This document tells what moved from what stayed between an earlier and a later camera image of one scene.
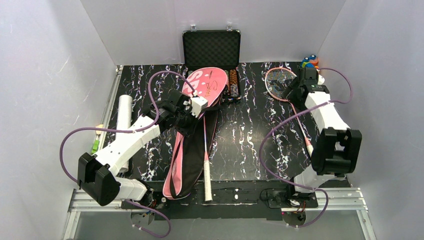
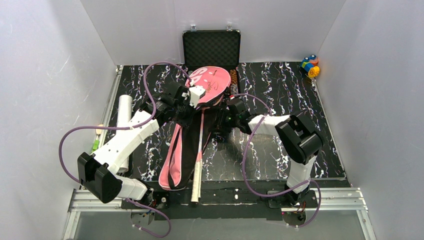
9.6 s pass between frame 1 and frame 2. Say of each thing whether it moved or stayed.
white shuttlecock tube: stayed
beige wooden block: stayed
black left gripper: moved
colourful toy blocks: stayed
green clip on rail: stayed
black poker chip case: stayed
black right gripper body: moved
